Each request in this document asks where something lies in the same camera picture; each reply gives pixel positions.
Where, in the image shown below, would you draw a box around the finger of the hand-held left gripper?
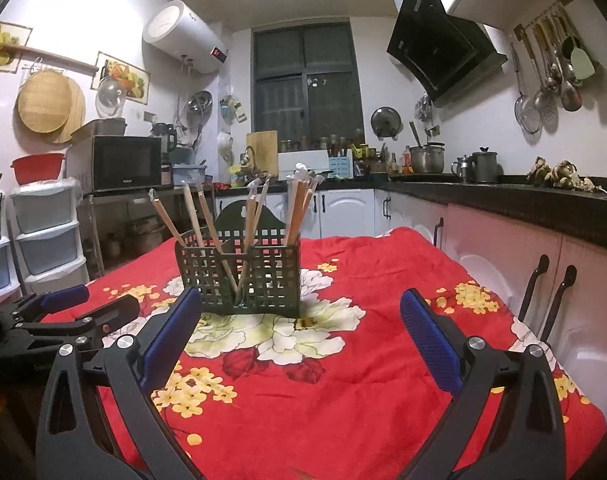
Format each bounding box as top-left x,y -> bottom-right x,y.
10,294 -> 140,349
10,285 -> 90,324

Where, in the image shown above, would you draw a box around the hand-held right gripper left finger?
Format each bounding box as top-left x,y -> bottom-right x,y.
36,287 -> 204,480

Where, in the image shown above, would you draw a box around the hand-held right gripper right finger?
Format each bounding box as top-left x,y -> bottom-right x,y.
400,288 -> 567,480

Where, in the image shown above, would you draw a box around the dark green utensil holder basket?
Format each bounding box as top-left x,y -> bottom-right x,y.
174,199 -> 303,319

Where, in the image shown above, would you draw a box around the set of wooden chopsticks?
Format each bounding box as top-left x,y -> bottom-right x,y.
148,169 -> 321,307

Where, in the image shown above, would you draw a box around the plastic drawer tower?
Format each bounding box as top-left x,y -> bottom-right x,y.
8,177 -> 90,292
0,234 -> 22,302

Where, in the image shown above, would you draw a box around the red floral blanket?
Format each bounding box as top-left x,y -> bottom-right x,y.
30,226 -> 607,480

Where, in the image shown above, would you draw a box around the stacked steel pots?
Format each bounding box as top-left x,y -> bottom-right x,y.
126,216 -> 168,252

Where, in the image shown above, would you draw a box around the red plastic basin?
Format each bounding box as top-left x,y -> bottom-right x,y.
11,153 -> 66,185

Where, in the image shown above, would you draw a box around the metal shelf rack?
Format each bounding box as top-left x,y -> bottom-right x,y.
77,184 -> 220,277

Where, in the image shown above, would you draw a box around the black microwave oven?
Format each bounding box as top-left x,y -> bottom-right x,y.
66,135 -> 163,194

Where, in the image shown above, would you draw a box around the white lower kitchen cabinets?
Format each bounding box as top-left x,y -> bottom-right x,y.
215,187 -> 607,362

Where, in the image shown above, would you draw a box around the pale blue plastic container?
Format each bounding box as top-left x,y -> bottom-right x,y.
172,162 -> 207,187

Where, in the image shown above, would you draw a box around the black kitchen countertop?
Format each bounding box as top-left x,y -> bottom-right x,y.
210,172 -> 607,257

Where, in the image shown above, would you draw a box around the small steel kettle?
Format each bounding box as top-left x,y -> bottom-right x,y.
451,154 -> 473,184

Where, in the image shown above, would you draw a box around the grey rectangular tray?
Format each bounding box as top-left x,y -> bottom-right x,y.
70,118 -> 128,144

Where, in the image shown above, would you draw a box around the round wooden board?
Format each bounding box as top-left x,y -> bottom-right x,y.
43,77 -> 87,145

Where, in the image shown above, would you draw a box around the round bamboo boards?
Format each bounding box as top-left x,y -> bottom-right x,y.
16,70 -> 74,135

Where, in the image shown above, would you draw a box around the steel pot with lid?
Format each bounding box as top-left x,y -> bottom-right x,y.
470,147 -> 501,184

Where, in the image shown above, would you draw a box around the large steel stock pot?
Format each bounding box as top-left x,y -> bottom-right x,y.
409,142 -> 447,176

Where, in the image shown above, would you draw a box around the cluster of condiment bottles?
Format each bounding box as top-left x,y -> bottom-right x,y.
353,142 -> 415,177

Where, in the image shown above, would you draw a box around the dark electric kettle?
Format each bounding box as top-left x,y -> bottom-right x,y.
152,122 -> 178,154

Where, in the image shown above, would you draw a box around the blue knife block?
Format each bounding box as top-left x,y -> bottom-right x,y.
329,156 -> 355,180

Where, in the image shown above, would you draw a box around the white hanging jug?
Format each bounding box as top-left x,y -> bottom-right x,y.
216,131 -> 235,164

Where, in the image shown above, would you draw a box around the pile of brown lumpy roots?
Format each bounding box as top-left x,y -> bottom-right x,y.
527,157 -> 597,193

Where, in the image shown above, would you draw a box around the wooden cutting board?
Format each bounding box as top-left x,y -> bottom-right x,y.
246,130 -> 279,177

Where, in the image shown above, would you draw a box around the glass pot lid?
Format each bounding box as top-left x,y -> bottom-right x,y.
96,77 -> 127,119

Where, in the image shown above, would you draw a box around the white countertop appliance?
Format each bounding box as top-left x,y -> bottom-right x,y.
278,149 -> 330,182

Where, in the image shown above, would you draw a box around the hanging steel pot lid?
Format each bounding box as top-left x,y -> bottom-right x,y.
371,106 -> 403,141

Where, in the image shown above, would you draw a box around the row of windowsill jars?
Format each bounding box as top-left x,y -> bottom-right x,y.
278,134 -> 367,154

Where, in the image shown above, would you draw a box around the hanging steel bowl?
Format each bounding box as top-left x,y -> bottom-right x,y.
188,90 -> 214,114

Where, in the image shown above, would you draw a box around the dark kitchen window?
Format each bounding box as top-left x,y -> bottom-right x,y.
251,17 -> 366,152

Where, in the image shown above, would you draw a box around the white water heater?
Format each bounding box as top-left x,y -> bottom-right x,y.
142,0 -> 230,74

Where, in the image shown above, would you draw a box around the black range hood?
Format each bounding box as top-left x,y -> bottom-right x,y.
387,0 -> 509,109

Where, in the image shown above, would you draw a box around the pale green spatula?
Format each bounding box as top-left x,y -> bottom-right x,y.
563,7 -> 597,82

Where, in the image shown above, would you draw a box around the wooden wall shelf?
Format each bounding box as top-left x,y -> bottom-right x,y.
0,42 -> 100,73

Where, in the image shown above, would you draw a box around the fruit wall poster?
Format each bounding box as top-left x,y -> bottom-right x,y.
94,51 -> 149,102
0,22 -> 34,69

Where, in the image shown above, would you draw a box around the wall-mounted sponge holder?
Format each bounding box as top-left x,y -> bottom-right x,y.
218,94 -> 250,124

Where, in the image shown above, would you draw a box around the wall utensil rail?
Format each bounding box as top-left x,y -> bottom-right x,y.
513,0 -> 574,43

